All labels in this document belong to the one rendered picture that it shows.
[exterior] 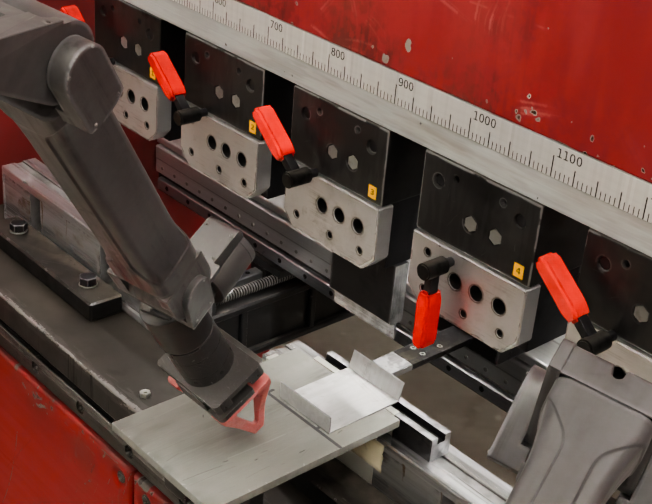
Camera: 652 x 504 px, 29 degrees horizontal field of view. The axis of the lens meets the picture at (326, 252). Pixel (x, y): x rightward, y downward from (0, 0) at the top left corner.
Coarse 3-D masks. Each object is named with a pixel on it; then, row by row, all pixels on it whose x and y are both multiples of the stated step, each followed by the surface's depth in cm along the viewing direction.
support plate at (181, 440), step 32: (288, 352) 150; (288, 384) 144; (128, 416) 136; (160, 416) 137; (192, 416) 137; (288, 416) 139; (384, 416) 140; (160, 448) 132; (192, 448) 132; (224, 448) 133; (256, 448) 133; (288, 448) 134; (320, 448) 134; (352, 448) 136; (192, 480) 128; (224, 480) 128; (256, 480) 128
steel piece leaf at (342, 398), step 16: (320, 384) 144; (336, 384) 145; (352, 384) 145; (368, 384) 145; (288, 400) 140; (304, 400) 138; (320, 400) 142; (336, 400) 142; (352, 400) 142; (368, 400) 142; (384, 400) 142; (320, 416) 137; (336, 416) 139; (352, 416) 139
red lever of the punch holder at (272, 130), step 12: (264, 108) 135; (264, 120) 134; (276, 120) 134; (264, 132) 134; (276, 132) 134; (276, 144) 133; (288, 144) 134; (276, 156) 134; (288, 156) 134; (288, 168) 133; (300, 168) 134; (312, 168) 135; (288, 180) 132; (300, 180) 133
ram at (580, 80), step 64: (128, 0) 155; (256, 0) 136; (320, 0) 128; (384, 0) 121; (448, 0) 114; (512, 0) 109; (576, 0) 103; (640, 0) 99; (256, 64) 139; (384, 64) 123; (448, 64) 116; (512, 64) 111; (576, 64) 105; (640, 64) 100; (576, 128) 107; (640, 128) 102; (576, 192) 109
